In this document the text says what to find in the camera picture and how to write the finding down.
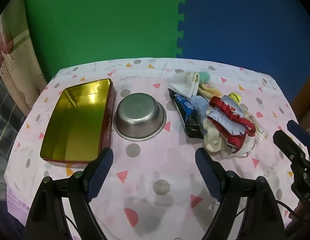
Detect beige printed curtain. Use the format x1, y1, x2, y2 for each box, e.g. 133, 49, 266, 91
0, 5, 48, 115

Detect stainless steel bowl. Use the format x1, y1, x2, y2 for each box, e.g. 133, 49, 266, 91
113, 93, 167, 143

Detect pink patterned tablecloth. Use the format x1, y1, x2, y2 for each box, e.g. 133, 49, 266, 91
4, 57, 310, 240

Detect orange dotted towel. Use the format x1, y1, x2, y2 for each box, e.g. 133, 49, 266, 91
197, 84, 221, 100

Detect grey plaid cloth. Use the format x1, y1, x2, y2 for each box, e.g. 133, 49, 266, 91
0, 67, 33, 155

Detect white towel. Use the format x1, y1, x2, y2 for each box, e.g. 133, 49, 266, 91
169, 72, 200, 98

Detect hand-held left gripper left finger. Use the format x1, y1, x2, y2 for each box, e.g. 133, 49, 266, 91
25, 147, 114, 240

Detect cream white cloth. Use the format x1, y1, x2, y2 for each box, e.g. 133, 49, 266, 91
203, 120, 230, 153

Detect brown cardboard box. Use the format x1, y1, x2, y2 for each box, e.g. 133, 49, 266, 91
291, 90, 310, 130

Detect teal fluffy pom-pom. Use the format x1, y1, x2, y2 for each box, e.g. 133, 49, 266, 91
198, 71, 211, 85

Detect light blue fluffy towel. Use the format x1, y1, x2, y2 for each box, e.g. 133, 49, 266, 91
190, 96, 213, 130

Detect blue foam mat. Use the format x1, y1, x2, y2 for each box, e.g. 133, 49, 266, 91
177, 0, 310, 105

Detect black cable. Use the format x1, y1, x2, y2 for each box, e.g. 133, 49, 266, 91
277, 199, 299, 219

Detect clear packet of toothpicks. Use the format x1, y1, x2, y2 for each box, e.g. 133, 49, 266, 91
241, 104, 266, 143

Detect green foam mat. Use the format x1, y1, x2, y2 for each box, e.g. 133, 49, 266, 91
24, 0, 188, 83

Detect yellow cloth with grey stripe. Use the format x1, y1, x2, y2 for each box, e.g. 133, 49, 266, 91
228, 92, 243, 104

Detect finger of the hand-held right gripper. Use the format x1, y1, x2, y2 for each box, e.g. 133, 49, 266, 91
287, 120, 310, 147
273, 130, 310, 170

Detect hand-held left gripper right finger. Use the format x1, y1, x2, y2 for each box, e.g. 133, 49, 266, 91
195, 147, 286, 240

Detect gold rectangular tin box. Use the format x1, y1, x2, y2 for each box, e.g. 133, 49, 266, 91
40, 78, 117, 168

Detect black blue snack packet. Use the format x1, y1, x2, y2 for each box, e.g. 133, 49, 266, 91
168, 89, 204, 139

